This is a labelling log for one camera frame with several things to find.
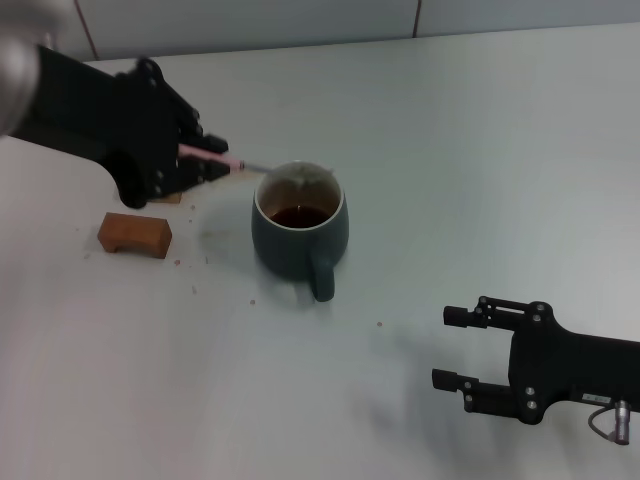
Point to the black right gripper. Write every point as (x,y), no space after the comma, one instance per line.
(575,365)

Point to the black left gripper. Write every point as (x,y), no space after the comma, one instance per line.
(125,120)

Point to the dark grey ceramic cup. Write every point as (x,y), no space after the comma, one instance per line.
(295,245)

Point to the flat light stained wooden block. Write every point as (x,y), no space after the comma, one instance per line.
(172,198)

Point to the arched brown wooden block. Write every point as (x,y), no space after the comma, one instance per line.
(135,234)

